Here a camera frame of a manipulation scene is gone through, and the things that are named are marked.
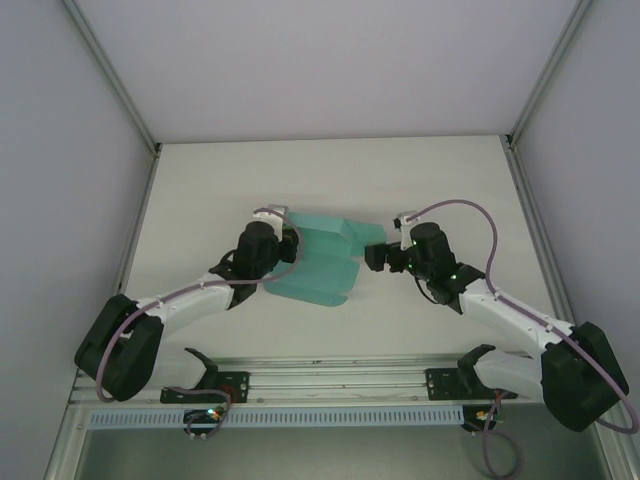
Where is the aluminium frame post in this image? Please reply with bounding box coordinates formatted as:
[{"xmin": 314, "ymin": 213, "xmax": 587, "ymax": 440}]
[
  {"xmin": 61, "ymin": 0, "xmax": 162, "ymax": 157},
  {"xmin": 503, "ymin": 0, "xmax": 599, "ymax": 151}
]

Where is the aluminium mounting rail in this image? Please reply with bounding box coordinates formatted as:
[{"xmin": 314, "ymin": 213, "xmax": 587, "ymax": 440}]
[{"xmin": 69, "ymin": 353, "xmax": 614, "ymax": 407}]

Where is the small circuit board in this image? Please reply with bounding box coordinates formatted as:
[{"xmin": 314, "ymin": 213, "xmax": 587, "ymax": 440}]
[
  {"xmin": 461, "ymin": 403, "xmax": 504, "ymax": 434},
  {"xmin": 183, "ymin": 407, "xmax": 227, "ymax": 442}
]

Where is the teal cardboard box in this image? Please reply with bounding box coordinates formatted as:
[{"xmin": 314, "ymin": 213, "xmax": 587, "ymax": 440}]
[{"xmin": 262, "ymin": 210, "xmax": 389, "ymax": 309}]

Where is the light blue slotted cable duct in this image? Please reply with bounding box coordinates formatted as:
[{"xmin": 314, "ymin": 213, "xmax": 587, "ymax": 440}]
[{"xmin": 87, "ymin": 405, "xmax": 464, "ymax": 431}]

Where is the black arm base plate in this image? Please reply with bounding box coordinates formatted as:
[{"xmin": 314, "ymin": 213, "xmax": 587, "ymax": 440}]
[
  {"xmin": 159, "ymin": 370, "xmax": 252, "ymax": 406},
  {"xmin": 424, "ymin": 367, "xmax": 519, "ymax": 402}
]

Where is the aluminium table side rail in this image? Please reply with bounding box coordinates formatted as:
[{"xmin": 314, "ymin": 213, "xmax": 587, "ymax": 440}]
[
  {"xmin": 501, "ymin": 135, "xmax": 640, "ymax": 480},
  {"xmin": 45, "ymin": 143, "xmax": 162, "ymax": 480}
]

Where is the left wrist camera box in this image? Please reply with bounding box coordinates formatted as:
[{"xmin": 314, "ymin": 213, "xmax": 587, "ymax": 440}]
[{"xmin": 251, "ymin": 203, "xmax": 292, "ymax": 225}]

